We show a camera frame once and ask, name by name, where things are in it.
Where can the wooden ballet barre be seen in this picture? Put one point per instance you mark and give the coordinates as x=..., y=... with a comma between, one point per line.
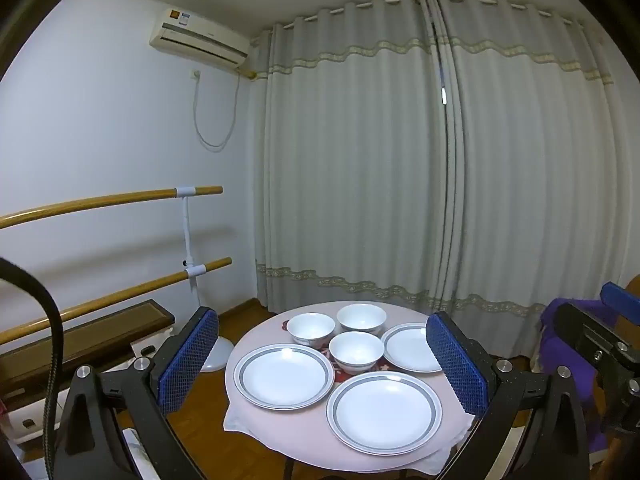
x=125, y=295
x=100, y=203

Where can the round table with pink cloth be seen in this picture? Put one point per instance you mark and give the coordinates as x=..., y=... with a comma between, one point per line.
x=320, y=416

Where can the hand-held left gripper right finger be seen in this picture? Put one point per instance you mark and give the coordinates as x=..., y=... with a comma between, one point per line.
x=460, y=365

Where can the white porcelain bowl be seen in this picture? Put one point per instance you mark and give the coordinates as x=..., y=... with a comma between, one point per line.
x=356, y=350
x=361, y=316
x=310, y=327

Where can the white wall air conditioner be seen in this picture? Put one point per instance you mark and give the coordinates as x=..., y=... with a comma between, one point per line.
x=200, y=35

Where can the taped air conditioner pipe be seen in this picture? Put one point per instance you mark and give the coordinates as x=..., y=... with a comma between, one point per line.
x=248, y=74

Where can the purple cloth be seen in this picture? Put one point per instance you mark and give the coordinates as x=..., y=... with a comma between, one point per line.
x=595, y=425

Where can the round white table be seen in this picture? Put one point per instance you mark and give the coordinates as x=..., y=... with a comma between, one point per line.
x=360, y=466

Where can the white curtain rod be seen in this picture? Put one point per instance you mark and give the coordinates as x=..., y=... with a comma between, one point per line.
x=364, y=4

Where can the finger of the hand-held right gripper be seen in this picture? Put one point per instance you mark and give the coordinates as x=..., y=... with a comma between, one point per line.
x=620, y=296
x=595, y=340

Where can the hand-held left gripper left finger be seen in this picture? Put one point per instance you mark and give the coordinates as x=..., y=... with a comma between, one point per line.
x=187, y=360

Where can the white plate with grey rim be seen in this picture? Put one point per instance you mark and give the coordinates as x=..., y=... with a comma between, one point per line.
x=282, y=375
x=384, y=412
x=407, y=347

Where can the brown wooden frame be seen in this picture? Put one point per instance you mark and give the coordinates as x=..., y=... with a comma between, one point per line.
x=90, y=340

